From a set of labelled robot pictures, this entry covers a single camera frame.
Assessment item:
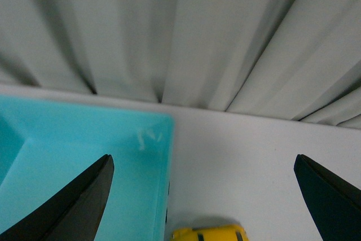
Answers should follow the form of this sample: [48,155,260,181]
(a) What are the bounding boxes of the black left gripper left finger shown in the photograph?
[1,154,114,240]

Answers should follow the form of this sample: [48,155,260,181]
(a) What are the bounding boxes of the turquoise plastic storage box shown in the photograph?
[1,96,174,240]

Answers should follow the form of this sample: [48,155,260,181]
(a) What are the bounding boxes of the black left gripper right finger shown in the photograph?
[294,154,360,240]

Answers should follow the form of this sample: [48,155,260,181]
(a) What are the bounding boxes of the grey pleated curtain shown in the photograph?
[1,0,360,129]

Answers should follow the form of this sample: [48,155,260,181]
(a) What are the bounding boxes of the yellow beetle toy car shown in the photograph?
[170,224,249,241]

